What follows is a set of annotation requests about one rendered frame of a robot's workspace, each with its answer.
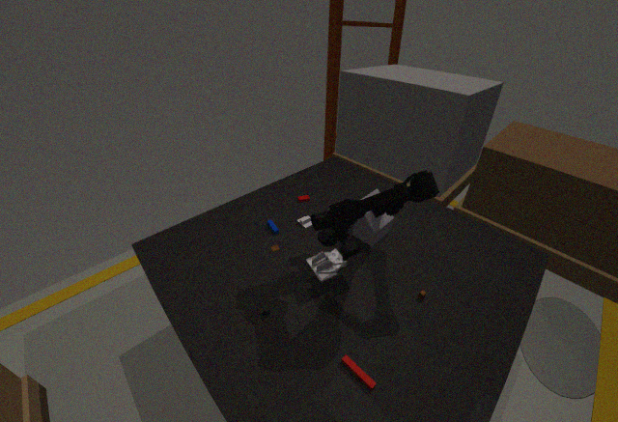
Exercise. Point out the blue rectangular block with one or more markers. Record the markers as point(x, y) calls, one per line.
point(272, 227)

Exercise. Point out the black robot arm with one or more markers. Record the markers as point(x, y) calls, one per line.
point(422, 187)

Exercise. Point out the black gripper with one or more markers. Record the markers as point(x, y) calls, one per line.
point(349, 248)

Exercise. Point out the dark red flat bar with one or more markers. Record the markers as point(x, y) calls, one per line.
point(358, 372)

